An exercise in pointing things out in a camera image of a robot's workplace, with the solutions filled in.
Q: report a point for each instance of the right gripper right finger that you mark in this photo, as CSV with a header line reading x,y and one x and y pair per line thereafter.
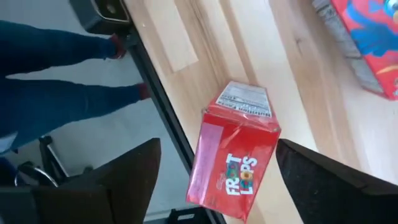
x,y
326,193

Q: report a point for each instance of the red Froot Loops cereal box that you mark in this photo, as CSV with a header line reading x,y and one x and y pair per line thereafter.
x,y
373,37
236,149

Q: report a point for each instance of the person's leg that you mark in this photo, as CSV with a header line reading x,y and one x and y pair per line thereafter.
x,y
46,46
46,109

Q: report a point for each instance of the person's foot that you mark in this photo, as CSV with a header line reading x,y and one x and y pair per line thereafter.
x,y
143,91
118,46

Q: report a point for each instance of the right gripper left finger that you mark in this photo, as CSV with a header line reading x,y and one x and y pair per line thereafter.
x,y
124,193

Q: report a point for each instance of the black aluminium table frame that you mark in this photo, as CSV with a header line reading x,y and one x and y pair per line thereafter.
x,y
161,104

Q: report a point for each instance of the black office chair base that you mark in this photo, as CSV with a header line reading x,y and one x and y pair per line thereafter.
x,y
51,155

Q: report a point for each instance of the black crate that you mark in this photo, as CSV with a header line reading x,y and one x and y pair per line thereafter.
x,y
199,217

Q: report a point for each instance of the black metal bracket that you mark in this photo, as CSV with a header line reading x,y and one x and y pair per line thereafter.
x,y
93,18

